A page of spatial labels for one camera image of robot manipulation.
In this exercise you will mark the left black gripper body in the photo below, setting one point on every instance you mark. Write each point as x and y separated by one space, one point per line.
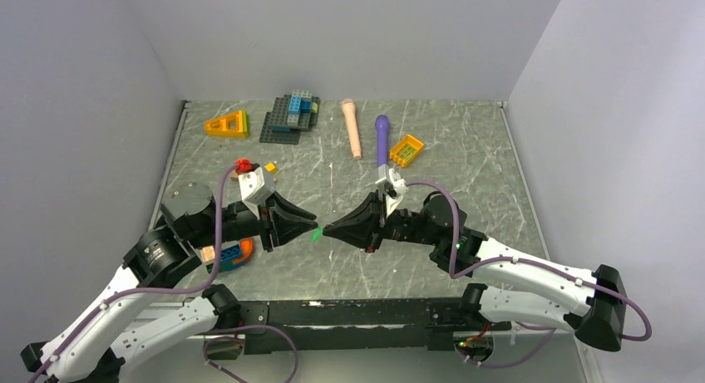
239 222

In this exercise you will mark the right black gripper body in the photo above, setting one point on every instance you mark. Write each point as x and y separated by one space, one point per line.
401 225

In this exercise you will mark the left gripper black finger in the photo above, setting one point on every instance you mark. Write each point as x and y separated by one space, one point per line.
287 227
286 209

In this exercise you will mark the green key tag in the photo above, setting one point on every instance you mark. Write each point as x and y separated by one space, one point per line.
317 234

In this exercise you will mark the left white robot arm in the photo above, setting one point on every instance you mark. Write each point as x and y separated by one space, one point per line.
100 346

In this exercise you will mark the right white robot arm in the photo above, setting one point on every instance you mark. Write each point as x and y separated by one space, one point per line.
508 285

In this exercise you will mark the orange curved track piece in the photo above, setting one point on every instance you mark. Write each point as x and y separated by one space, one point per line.
207 255

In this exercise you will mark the blue toy brick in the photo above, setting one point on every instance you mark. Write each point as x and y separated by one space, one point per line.
231 255

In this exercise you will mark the yellow grid brick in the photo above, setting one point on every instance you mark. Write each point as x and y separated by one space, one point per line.
406 150

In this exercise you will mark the orange yellow triangular block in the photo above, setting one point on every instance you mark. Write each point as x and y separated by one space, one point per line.
231 125

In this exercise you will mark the grey blue brick stack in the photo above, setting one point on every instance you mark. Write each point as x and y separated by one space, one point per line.
290 116

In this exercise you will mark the black base bar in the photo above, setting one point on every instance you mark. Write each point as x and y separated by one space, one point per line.
435 323

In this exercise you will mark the purple toy microphone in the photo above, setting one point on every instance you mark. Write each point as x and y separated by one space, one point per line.
382 127

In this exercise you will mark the pink toy microphone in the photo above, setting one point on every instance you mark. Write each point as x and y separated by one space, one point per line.
349 113

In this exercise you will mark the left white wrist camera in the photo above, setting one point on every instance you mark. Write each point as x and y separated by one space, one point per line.
254 182

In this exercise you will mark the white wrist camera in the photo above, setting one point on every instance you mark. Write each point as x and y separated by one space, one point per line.
391 187
254 182

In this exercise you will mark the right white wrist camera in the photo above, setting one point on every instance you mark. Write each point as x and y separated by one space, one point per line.
391 187

